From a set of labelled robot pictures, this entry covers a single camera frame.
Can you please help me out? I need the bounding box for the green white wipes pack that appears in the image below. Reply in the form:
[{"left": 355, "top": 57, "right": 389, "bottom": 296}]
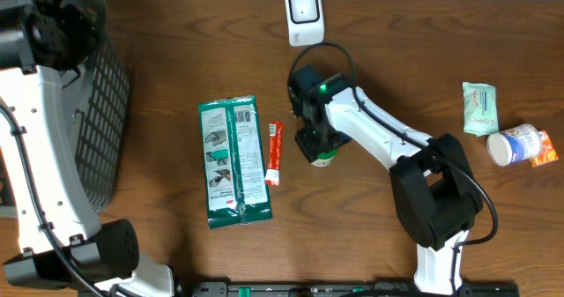
[{"left": 462, "top": 82, "right": 499, "bottom": 137}]

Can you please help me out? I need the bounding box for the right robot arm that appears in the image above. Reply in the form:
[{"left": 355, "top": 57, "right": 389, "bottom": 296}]
[{"left": 288, "top": 65, "right": 483, "bottom": 295}]

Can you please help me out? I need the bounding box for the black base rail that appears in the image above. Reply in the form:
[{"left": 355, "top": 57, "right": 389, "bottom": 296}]
[{"left": 186, "top": 281, "right": 520, "bottom": 297}]

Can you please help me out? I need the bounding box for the grey plastic shopping basket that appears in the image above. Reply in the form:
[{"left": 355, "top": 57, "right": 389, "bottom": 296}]
[{"left": 0, "top": 0, "right": 132, "bottom": 219}]

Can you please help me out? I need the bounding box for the orange Kleenex tissue pack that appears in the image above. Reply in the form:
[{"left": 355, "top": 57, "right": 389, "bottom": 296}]
[{"left": 530, "top": 130, "right": 559, "bottom": 167}]

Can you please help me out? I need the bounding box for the white barcode scanner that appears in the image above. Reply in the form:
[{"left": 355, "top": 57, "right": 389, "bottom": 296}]
[{"left": 285, "top": 0, "right": 325, "bottom": 47}]

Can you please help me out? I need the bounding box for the green lid jar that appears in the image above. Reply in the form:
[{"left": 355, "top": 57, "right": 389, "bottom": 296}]
[{"left": 311, "top": 149, "right": 338, "bottom": 167}]

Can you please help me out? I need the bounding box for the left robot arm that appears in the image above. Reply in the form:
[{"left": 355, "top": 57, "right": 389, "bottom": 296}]
[{"left": 1, "top": 0, "right": 180, "bottom": 296}]

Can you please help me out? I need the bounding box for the red snack package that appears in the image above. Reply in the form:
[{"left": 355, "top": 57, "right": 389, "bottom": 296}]
[{"left": 265, "top": 121, "right": 284, "bottom": 186}]

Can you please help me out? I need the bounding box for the white round tub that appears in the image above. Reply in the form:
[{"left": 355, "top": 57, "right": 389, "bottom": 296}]
[{"left": 486, "top": 123, "right": 542, "bottom": 167}]

